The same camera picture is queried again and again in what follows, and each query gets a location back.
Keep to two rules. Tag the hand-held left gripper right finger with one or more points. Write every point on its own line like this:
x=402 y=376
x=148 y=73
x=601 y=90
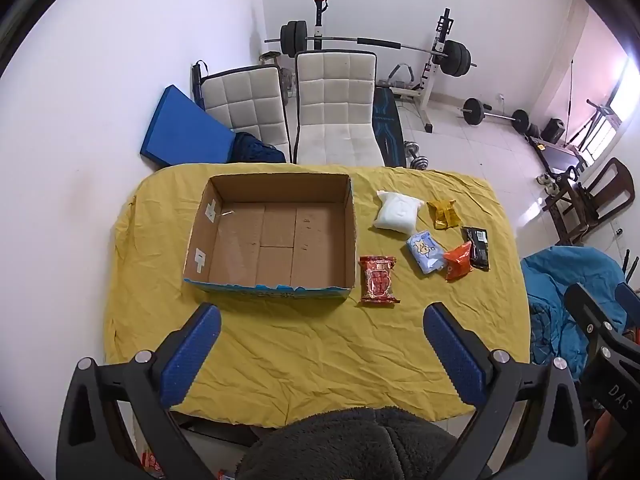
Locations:
x=457 y=355

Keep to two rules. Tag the black speaker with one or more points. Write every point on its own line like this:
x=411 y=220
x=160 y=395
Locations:
x=553 y=130

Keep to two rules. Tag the person's dark fleece clothing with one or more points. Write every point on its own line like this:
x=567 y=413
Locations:
x=345 y=447

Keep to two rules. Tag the short barbell with black plates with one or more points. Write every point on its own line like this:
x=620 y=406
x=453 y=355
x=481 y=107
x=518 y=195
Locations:
x=492 y=116

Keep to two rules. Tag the white soft packet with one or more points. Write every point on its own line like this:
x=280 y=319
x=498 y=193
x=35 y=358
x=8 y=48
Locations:
x=396 y=212

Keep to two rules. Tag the chrome dumbbell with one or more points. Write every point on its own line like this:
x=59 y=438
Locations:
x=417 y=156

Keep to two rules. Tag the light blue tissue pack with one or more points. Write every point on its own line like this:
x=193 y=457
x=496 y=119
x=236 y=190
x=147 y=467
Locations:
x=425 y=252

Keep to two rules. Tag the white barbell rack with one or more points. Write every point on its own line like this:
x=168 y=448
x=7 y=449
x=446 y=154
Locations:
x=429 y=85

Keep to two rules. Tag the black folded stand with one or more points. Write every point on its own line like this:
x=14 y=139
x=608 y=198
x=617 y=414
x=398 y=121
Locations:
x=196 y=82

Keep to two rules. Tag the black blue weight bench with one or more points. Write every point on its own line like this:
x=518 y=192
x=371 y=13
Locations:
x=387 y=125

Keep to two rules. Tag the dark blue cloth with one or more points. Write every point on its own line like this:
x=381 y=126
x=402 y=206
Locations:
x=255 y=150

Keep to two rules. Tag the dark wooden chair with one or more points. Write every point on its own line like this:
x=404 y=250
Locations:
x=607 y=185

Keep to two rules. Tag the black snack packet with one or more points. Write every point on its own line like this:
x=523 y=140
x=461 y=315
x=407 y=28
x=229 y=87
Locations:
x=476 y=247

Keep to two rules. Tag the black tripod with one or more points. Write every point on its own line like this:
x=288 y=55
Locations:
x=595 y=120

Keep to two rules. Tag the blue bean bag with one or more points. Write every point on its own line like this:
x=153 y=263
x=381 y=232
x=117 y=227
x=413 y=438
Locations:
x=560 y=280

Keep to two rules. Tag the cardboard box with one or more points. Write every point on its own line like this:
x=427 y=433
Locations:
x=270 y=230

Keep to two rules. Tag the long barbell with black plates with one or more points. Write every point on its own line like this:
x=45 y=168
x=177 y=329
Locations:
x=380 y=43

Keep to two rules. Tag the red snack packet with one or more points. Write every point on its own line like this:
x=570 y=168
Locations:
x=379 y=280

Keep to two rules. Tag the upright white padded chair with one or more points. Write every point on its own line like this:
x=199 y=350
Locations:
x=335 y=105

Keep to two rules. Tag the yellow snack packet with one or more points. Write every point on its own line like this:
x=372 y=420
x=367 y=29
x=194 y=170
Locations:
x=442 y=214

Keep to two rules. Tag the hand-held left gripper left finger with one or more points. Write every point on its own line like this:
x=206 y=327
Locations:
x=192 y=355

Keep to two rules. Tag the blue foam mat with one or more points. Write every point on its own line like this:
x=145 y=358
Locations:
x=185 y=135

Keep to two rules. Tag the pair of white shoes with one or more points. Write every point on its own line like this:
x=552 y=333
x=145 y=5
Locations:
x=548 y=182

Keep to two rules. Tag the tilted white padded chair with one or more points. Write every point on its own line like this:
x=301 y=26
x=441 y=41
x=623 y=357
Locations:
x=245 y=105

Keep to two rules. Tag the yellow tablecloth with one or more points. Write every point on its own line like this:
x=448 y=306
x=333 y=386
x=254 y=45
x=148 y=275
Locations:
x=310 y=350

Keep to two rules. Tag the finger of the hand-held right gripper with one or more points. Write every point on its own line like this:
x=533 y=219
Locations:
x=595 y=310
x=631 y=296

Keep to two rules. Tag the orange snack packet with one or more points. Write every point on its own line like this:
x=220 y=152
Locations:
x=457 y=262

